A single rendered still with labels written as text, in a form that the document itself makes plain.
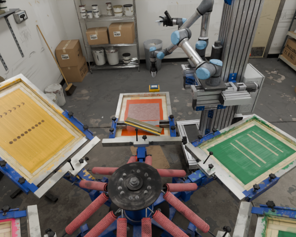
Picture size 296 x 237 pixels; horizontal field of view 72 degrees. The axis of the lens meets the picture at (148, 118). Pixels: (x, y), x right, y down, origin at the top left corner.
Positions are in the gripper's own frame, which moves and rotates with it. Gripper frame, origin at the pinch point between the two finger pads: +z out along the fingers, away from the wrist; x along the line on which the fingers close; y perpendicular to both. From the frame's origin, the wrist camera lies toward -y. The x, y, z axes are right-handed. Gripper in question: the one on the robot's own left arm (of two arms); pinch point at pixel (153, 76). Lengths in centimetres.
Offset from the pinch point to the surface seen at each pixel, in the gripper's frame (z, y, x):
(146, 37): 43, 290, 16
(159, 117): 15, -62, -5
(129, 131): 15, -82, 25
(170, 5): -23, 290, -43
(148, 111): 15, -50, 7
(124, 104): 15, -36, 35
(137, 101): 14.7, -31.0, 19.3
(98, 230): -10, -182, 30
